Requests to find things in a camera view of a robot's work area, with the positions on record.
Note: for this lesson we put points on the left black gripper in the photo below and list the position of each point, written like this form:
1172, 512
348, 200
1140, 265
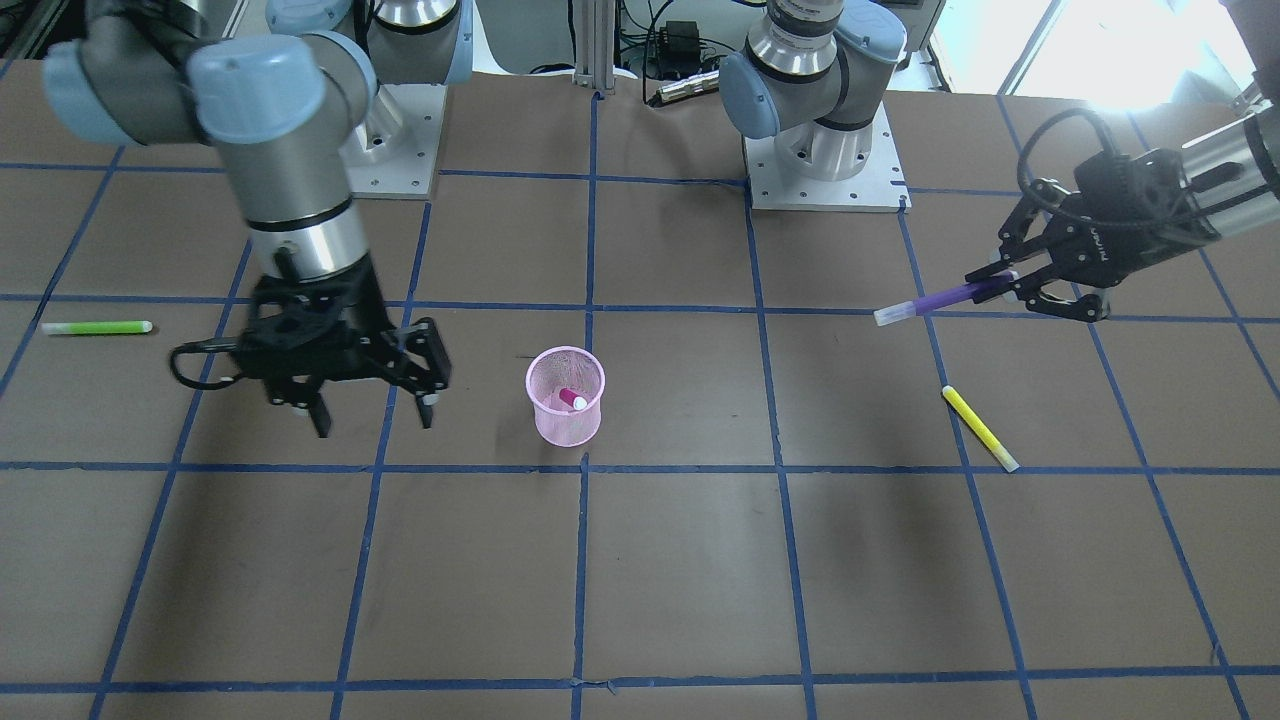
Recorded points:
1128, 248

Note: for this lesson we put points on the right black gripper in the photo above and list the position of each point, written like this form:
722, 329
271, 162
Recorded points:
421, 353

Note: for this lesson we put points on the purple highlighter pen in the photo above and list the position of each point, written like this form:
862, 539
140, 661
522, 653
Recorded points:
976, 292

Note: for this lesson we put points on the pink highlighter pen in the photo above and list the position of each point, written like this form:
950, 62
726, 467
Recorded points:
572, 399

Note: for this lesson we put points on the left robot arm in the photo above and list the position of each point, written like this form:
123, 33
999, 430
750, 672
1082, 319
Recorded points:
813, 73

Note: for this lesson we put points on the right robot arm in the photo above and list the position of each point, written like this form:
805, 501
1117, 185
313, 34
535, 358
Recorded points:
277, 109

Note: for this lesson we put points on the pink mesh cup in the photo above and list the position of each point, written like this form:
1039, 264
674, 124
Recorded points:
566, 385

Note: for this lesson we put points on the yellow highlighter pen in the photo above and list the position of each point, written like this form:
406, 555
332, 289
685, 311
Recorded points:
999, 452

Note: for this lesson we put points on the green highlighter pen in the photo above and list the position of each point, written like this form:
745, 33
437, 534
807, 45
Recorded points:
93, 329

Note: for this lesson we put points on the silver metal cylinder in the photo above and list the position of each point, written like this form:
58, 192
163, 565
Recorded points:
700, 84

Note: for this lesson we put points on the black power adapter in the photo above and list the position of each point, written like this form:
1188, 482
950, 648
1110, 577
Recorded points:
677, 50

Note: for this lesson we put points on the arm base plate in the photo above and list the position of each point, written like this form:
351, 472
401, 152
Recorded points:
830, 190
392, 155

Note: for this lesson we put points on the aluminium frame post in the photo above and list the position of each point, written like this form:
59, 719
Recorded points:
594, 26

